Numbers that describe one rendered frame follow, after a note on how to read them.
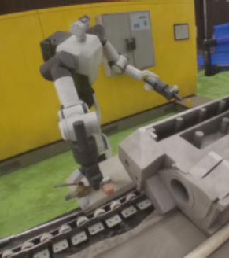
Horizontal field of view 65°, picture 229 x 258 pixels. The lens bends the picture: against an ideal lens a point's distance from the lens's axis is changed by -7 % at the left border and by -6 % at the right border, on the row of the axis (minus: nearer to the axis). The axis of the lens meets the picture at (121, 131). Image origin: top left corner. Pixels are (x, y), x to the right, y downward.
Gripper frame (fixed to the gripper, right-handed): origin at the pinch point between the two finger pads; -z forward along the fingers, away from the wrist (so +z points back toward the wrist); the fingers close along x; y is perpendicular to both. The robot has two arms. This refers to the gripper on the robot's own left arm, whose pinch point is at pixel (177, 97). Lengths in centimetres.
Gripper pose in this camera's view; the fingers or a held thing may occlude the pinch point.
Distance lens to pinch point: 133.7
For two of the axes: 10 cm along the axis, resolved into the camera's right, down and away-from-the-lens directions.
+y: 0.8, -6.6, -7.5
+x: -7.1, 4.9, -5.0
